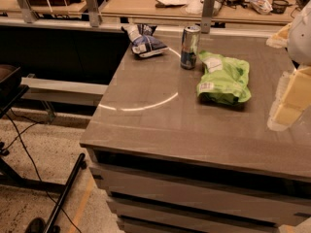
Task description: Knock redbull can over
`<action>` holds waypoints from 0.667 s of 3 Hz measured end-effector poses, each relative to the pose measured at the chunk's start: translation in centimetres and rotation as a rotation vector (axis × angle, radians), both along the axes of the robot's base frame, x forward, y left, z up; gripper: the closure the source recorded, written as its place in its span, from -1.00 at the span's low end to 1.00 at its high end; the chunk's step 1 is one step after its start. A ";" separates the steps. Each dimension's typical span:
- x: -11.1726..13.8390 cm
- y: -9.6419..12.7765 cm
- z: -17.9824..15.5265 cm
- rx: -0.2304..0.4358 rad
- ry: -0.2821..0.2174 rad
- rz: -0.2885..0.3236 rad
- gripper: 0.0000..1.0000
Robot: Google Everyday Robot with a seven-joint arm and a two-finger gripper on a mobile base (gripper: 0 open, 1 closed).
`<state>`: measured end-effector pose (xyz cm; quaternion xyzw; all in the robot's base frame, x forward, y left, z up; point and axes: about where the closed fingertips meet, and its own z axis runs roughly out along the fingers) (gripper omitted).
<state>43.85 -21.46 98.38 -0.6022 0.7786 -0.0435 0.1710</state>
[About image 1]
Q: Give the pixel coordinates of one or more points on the black round container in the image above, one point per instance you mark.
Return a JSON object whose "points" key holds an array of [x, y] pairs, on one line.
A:
{"points": [[279, 6]]}

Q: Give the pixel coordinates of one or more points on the white papers on desk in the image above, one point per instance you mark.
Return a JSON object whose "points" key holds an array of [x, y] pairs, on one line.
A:
{"points": [[191, 6]]}

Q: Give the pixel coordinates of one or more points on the grey metal bracket left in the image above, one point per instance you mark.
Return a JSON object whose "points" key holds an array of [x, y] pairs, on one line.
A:
{"points": [[27, 14]]}

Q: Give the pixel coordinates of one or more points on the blue white chip bag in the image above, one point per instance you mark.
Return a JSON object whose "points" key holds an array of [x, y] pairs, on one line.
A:
{"points": [[142, 39]]}

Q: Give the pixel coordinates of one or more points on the black shoe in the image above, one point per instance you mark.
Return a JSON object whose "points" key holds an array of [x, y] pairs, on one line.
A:
{"points": [[37, 225]]}

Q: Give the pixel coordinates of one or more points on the grey metal bracket middle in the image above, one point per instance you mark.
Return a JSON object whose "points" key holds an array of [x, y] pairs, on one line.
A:
{"points": [[93, 13]]}

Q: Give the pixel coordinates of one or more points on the grey metal floor rail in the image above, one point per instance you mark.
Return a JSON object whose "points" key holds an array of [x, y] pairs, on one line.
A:
{"points": [[88, 94]]}

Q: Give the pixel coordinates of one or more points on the grey drawer cabinet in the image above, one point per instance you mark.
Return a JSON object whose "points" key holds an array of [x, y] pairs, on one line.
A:
{"points": [[151, 195]]}

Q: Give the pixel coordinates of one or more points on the wooden back desk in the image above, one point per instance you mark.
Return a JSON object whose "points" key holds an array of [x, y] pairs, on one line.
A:
{"points": [[147, 9]]}

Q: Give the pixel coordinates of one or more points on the silver blue redbull can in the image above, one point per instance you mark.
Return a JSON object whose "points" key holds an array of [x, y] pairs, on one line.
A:
{"points": [[190, 40]]}

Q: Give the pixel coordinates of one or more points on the green chip bag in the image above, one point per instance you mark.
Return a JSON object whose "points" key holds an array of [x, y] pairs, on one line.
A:
{"points": [[225, 79]]}

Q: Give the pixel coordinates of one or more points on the grey metal bracket right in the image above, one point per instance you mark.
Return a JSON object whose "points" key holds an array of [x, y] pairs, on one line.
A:
{"points": [[206, 18]]}

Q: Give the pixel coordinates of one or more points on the grey metal bracket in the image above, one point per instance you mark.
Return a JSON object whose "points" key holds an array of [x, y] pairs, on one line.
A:
{"points": [[27, 14], [206, 18], [93, 13]]}

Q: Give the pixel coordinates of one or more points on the white snack packet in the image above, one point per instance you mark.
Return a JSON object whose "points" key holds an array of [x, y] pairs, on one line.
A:
{"points": [[263, 7]]}

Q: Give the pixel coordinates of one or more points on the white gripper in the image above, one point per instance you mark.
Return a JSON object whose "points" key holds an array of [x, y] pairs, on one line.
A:
{"points": [[301, 38]]}

